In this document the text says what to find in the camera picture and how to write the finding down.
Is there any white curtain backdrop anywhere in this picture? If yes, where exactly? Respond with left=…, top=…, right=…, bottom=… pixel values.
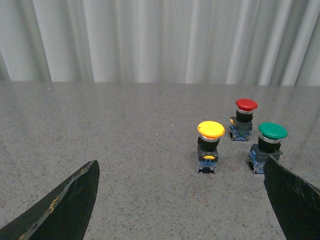
left=0, top=0, right=320, bottom=86

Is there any yellow push button switch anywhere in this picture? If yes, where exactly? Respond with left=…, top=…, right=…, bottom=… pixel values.
left=196, top=120, right=225, bottom=174

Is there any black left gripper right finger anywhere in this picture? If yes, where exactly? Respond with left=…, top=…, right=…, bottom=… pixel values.
left=264, top=155, right=320, bottom=240

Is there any red push button switch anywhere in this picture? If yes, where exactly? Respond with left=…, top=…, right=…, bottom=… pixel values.
left=229, top=98, right=258, bottom=142

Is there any green push button switch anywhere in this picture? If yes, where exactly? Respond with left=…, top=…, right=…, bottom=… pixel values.
left=247, top=122, right=288, bottom=174

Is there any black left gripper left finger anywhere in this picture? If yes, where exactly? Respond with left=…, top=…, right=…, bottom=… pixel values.
left=0, top=160, right=100, bottom=240

